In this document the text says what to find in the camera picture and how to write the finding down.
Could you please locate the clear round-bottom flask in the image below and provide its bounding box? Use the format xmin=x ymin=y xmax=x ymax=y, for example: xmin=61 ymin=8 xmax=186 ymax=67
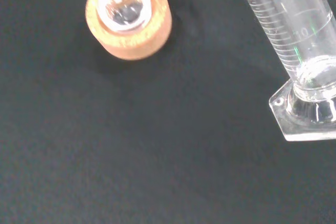
xmin=96 ymin=0 xmax=152 ymax=33

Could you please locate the black bench cloth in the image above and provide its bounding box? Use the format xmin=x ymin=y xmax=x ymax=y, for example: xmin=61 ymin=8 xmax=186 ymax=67
xmin=0 ymin=0 xmax=336 ymax=224

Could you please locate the cork ring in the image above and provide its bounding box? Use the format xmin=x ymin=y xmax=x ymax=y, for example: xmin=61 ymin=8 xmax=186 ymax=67
xmin=85 ymin=0 xmax=173 ymax=61

